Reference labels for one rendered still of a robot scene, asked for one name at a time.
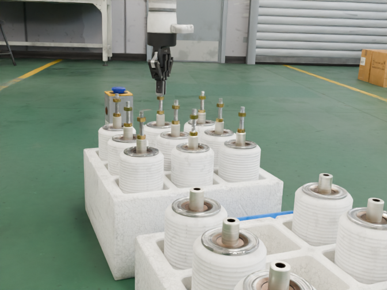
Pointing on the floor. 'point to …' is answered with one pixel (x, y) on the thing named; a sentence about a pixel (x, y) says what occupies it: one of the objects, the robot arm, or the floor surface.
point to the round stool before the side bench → (6, 44)
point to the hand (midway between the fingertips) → (160, 87)
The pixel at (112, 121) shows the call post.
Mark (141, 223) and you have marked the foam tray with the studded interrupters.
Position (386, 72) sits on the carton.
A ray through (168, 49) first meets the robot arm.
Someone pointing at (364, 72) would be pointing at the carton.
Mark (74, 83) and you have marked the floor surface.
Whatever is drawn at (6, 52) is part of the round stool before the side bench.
